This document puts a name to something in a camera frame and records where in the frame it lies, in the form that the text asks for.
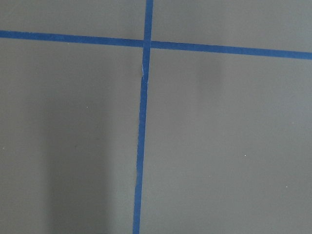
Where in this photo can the long crosswise blue tape strip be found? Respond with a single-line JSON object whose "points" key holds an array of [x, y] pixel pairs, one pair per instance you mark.
{"points": [[156, 44]]}

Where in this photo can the lengthwise blue tape strip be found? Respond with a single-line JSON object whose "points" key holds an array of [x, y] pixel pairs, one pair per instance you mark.
{"points": [[142, 114]]}

